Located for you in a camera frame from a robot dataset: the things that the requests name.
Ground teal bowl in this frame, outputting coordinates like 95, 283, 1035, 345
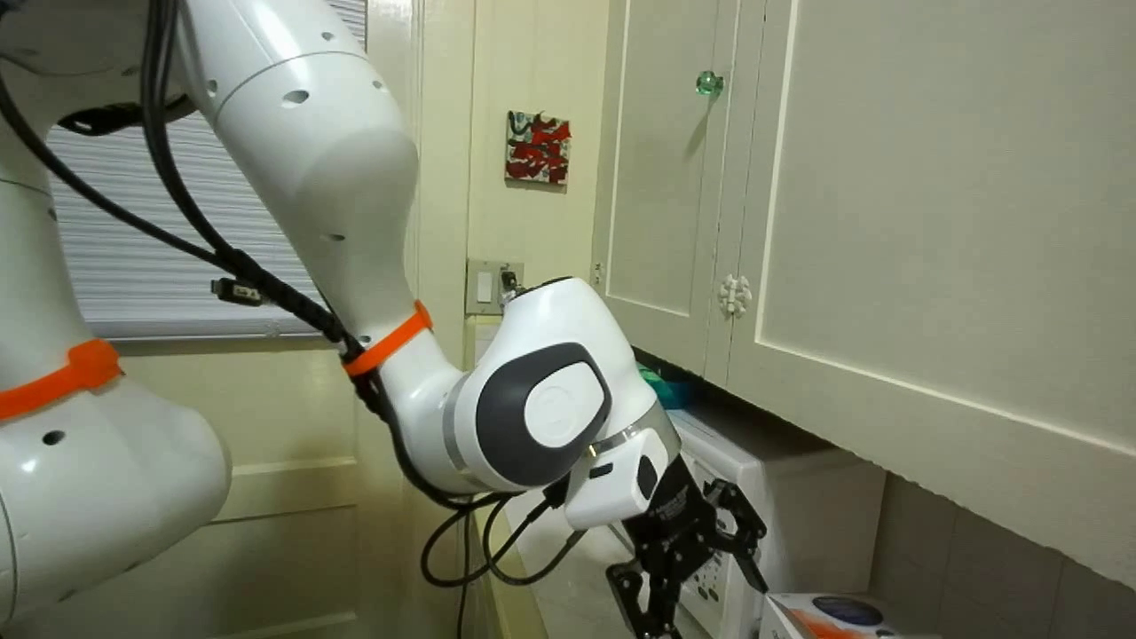
637, 363, 704, 410

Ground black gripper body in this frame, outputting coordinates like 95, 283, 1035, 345
620, 453, 772, 592

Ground orange cable strap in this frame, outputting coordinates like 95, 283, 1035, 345
0, 338, 124, 424
346, 301, 438, 382

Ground wall outlet with plugs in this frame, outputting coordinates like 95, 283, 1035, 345
466, 256, 530, 318

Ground white wide window blind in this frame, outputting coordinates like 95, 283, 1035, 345
47, 0, 373, 345

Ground cream cabinet door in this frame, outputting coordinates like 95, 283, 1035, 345
587, 0, 763, 382
721, 0, 1136, 592

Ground red patterned wall picture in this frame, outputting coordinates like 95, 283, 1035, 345
501, 106, 574, 190

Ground white flower door latch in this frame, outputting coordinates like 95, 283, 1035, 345
715, 269, 760, 318

